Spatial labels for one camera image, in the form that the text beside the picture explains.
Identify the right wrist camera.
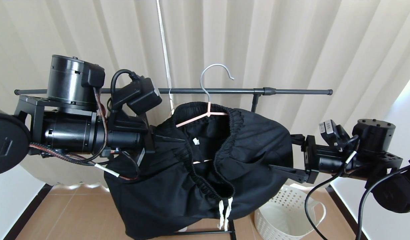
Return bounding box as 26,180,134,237
319,119,353,153

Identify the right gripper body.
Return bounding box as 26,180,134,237
304,135,362,184

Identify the black cable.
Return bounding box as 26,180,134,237
305,160,410,240
110,69,140,110

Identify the black garment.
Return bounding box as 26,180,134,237
104,102,293,240

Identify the beige curtain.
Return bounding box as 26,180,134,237
0,0,410,190

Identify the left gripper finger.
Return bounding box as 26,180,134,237
155,134,186,142

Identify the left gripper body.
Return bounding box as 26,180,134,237
43,113,155,167

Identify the white laundry basket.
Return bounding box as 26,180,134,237
254,183,327,240

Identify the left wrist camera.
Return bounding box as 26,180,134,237
107,78,163,134

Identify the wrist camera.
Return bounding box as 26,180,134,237
319,119,353,153
107,78,163,134

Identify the black clothes rack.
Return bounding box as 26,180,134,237
14,87,333,240

